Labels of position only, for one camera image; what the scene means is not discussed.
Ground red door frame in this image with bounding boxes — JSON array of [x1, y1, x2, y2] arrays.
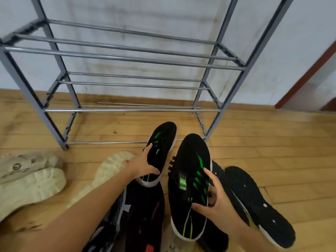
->
[[274, 40, 336, 110]]

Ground person's right hand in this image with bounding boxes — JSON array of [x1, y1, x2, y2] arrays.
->
[[191, 167, 241, 235]]

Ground beige chunky shoe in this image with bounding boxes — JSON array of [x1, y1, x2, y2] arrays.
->
[[0, 168, 67, 222], [68, 151, 136, 209], [0, 152, 62, 184]]

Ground dark patterned mesh shoe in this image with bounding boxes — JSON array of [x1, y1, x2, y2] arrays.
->
[[82, 190, 127, 252]]

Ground black shoe with green stripes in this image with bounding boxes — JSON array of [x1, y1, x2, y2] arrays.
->
[[167, 133, 212, 242], [136, 121, 177, 188]]

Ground person's left forearm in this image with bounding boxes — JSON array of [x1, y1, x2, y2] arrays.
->
[[0, 166, 134, 252]]

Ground black shoe with dotted sole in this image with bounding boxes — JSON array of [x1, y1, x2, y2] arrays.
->
[[198, 160, 250, 252], [224, 166, 296, 249]]

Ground black shoe with red marks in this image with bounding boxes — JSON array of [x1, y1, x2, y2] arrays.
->
[[115, 180, 165, 252]]

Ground person's right forearm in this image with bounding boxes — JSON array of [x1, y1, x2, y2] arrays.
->
[[230, 222, 285, 252]]

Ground grey metal shoe rack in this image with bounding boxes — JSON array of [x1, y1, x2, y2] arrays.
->
[[0, 0, 296, 151]]

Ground person's left hand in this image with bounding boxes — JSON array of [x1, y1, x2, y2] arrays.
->
[[122, 143, 161, 179]]

